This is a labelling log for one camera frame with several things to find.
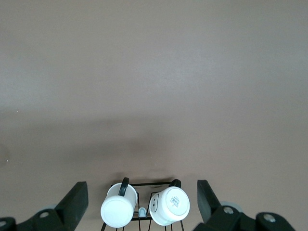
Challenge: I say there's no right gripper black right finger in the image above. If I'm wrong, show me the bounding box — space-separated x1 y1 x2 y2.
192 180 295 231

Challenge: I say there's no plain white mug black handle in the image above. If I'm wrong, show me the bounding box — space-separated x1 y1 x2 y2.
100 177 139 228

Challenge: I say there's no white mug with label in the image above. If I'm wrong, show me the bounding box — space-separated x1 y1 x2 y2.
149 179 191 227

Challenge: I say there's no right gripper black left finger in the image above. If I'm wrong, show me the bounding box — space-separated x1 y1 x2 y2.
0 181 89 231

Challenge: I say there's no black wire rack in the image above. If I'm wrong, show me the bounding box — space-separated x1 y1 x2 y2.
101 181 186 231

